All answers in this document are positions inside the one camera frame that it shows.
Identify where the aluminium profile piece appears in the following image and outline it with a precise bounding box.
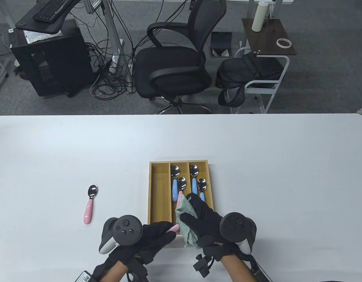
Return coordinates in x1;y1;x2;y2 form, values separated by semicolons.
82;0;105;14

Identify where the black keyboard shelf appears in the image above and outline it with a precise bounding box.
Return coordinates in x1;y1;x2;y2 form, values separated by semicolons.
16;0;83;34

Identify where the person's right hand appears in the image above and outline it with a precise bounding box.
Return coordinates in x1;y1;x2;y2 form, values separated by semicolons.
180;192;240;262

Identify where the black backpack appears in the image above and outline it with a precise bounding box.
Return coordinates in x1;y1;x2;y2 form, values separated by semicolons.
215;54;284;107

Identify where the brown side table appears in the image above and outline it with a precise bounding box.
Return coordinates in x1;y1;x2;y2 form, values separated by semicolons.
230;18;297;114

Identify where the aluminium desk leg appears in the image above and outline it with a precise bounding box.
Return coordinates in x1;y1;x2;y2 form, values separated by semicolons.
100;0;125;74

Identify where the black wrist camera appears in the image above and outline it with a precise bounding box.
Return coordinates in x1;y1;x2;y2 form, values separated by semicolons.
193;255;212;278
127;258;148;282

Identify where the white metal frame leg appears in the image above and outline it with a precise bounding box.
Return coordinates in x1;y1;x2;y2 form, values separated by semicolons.
0;48;9;97

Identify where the white cylinder bottle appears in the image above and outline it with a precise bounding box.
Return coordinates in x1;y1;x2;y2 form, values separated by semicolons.
251;1;269;32

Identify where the green fish scale cleaning cloth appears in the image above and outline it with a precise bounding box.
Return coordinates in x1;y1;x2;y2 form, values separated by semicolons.
176;194;202;250

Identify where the silver foil bag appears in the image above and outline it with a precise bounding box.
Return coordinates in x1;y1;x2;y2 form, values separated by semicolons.
23;29;63;44

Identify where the person's left hand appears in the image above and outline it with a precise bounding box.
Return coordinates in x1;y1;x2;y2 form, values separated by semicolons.
109;222;177;265

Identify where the black grey hand controller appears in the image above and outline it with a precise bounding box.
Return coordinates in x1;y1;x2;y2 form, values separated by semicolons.
220;212;257;254
99;215;144;254

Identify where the person's left forearm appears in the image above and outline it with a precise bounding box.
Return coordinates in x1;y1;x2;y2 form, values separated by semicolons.
103;260;128;282

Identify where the black keyboard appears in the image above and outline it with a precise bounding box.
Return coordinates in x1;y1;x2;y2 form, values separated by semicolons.
33;0;72;23

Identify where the blue handle baby spoon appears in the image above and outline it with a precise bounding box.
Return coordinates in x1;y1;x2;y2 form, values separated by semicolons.
189;165;200;194
170;167;181;202
197;178;208;203

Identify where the bamboo cutlery tray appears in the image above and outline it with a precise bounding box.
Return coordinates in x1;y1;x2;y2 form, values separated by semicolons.
148;160;215;249

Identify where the person's right forearm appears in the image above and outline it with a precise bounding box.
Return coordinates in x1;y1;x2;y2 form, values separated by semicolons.
220;256;252;282

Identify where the black cable bundle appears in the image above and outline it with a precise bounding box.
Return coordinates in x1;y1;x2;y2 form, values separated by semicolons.
72;0;199;102

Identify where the black cabinet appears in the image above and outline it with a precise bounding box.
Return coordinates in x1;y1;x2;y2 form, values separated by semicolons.
10;19;95;98

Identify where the black floor box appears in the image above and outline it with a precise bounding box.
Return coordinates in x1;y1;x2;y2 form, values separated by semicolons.
210;31;233;58

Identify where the black mesh office chair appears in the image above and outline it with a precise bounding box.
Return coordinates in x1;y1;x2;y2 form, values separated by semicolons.
133;0;227;114

